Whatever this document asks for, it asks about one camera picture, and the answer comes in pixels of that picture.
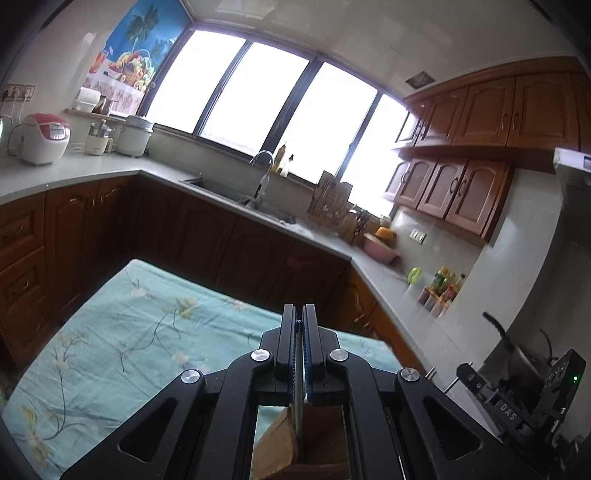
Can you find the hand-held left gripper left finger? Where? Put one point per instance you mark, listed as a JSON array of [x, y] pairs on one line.
[[221, 406]]

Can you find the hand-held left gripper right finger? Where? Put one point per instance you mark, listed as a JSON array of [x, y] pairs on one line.
[[378, 406]]

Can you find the brown wooden utensil holder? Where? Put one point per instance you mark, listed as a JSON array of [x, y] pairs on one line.
[[323, 438]]

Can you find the black wok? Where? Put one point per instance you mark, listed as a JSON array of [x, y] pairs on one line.
[[526, 364]]

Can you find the row of spice jars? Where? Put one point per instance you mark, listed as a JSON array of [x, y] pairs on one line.
[[434, 304]]

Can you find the teal floral tablecloth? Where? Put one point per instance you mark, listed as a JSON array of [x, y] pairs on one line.
[[115, 332]]

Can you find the red sauce bottle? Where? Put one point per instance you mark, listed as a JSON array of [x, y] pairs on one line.
[[455, 288]]

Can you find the green cup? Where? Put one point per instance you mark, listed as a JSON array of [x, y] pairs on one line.
[[414, 275]]

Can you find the pink plastic basin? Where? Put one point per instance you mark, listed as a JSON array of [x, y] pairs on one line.
[[379, 251]]

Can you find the orange bowl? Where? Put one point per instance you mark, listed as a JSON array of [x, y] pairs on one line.
[[385, 233]]

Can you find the wooden base cabinets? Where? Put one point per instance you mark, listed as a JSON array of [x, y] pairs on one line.
[[138, 230]]

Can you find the wooden dish rack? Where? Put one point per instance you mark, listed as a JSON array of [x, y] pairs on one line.
[[330, 203]]

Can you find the range hood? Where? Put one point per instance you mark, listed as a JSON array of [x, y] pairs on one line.
[[575, 207]]

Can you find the steel sink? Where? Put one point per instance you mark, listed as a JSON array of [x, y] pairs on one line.
[[217, 194]]

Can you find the steel kitchen faucet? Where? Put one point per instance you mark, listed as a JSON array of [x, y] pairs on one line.
[[264, 180]]

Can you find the grey kitchen countertop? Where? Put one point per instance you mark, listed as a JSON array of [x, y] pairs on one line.
[[69, 170]]

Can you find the white round cooker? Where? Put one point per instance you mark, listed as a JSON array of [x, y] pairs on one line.
[[134, 136]]

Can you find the large kitchen window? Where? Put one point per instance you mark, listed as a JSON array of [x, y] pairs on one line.
[[258, 101]]

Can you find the red and white rice cooker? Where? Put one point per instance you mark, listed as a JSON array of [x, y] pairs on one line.
[[44, 138]]

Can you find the ceiling vent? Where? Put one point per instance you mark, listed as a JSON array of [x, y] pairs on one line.
[[421, 80]]

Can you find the white plastic container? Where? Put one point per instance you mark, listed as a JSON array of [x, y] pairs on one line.
[[87, 100]]

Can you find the beach and fruit window blind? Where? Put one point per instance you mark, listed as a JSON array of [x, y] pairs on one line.
[[134, 55]]

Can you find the small wall socket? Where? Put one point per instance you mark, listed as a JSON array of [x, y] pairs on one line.
[[418, 235]]

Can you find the wooden wall cabinets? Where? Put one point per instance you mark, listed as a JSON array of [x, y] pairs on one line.
[[485, 138]]

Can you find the wall socket strip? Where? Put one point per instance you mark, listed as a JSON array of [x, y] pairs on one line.
[[18, 91]]

